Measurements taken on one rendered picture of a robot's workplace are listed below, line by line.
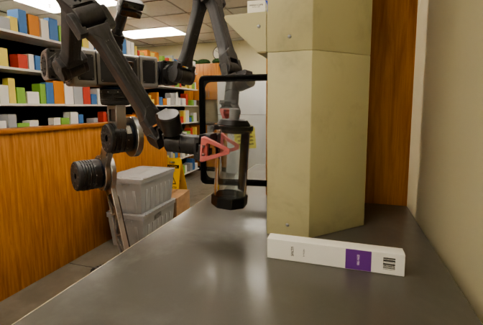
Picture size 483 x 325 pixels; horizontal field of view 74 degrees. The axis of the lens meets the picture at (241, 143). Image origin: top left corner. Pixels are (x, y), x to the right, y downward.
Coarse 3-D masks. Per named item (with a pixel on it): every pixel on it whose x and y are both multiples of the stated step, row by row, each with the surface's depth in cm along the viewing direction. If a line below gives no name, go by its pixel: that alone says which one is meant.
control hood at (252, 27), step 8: (232, 16) 81; (240, 16) 80; (248, 16) 80; (256, 16) 79; (264, 16) 79; (232, 24) 81; (240, 24) 81; (248, 24) 80; (256, 24) 79; (264, 24) 79; (240, 32) 81; (248, 32) 80; (256, 32) 80; (264, 32) 79; (248, 40) 80; (256, 40) 80; (264, 40) 79; (256, 48) 80; (264, 48) 79; (264, 56) 85
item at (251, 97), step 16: (208, 96) 115; (224, 96) 114; (240, 96) 113; (256, 96) 112; (208, 112) 116; (224, 112) 115; (240, 112) 114; (256, 112) 112; (256, 128) 113; (256, 144) 114; (208, 160) 118; (256, 160) 114; (256, 176) 115
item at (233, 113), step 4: (232, 108) 87; (232, 112) 85; (236, 112) 85; (232, 116) 85; (236, 116) 85; (220, 120) 85; (224, 120) 84; (228, 120) 83; (232, 120) 83; (236, 120) 84; (240, 120) 85; (244, 120) 86; (220, 124) 84; (224, 124) 83; (228, 124) 83; (232, 124) 83; (236, 124) 83; (240, 124) 83; (244, 124) 84; (248, 124) 85
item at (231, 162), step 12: (216, 132) 86; (228, 132) 83; (240, 132) 83; (228, 144) 83; (240, 144) 84; (228, 156) 84; (240, 156) 84; (216, 168) 86; (228, 168) 84; (240, 168) 85; (216, 180) 86; (228, 180) 85; (240, 180) 85; (216, 192) 87; (228, 192) 85; (240, 192) 86
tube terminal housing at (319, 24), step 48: (288, 0) 76; (336, 0) 78; (288, 48) 78; (336, 48) 79; (288, 96) 79; (336, 96) 81; (288, 144) 80; (336, 144) 83; (288, 192) 82; (336, 192) 84
